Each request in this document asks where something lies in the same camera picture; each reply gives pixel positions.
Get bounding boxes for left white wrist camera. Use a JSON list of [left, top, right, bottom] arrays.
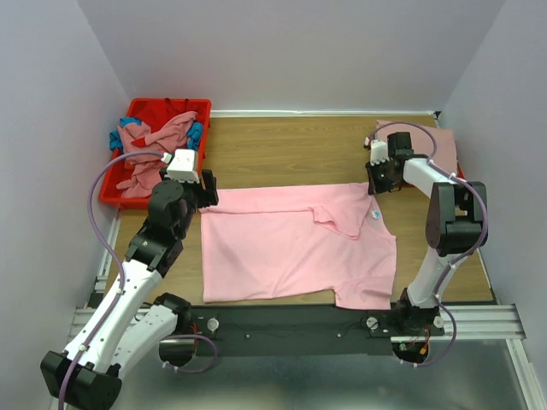
[[162, 149, 200, 184]]

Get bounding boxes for folded dusty pink shirt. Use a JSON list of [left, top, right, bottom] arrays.
[[376, 120, 457, 173]]

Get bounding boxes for folded red shirt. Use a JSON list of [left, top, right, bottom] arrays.
[[456, 162, 465, 179]]

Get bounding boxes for light pink t shirt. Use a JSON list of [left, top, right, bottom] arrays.
[[201, 183, 397, 310]]

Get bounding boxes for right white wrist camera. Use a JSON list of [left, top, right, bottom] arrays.
[[364, 138, 389, 166]]

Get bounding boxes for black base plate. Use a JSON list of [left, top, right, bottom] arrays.
[[157, 302, 445, 368]]

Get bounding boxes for red shirt in bin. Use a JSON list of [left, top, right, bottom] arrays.
[[129, 98, 189, 132]]

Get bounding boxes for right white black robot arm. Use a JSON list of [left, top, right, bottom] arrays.
[[364, 132, 488, 335]]

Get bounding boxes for crumpled dusty pink shirt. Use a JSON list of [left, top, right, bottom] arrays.
[[116, 111, 203, 198]]

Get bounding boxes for red plastic bin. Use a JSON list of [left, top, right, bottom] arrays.
[[99, 98, 212, 209]]

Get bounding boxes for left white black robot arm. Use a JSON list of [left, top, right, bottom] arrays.
[[40, 169, 218, 409]]

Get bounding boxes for blue crumpled shirt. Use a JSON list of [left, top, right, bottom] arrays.
[[109, 113, 204, 153]]

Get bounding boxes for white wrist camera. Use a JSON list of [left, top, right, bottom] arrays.
[[364, 138, 389, 166], [162, 149, 200, 184]]

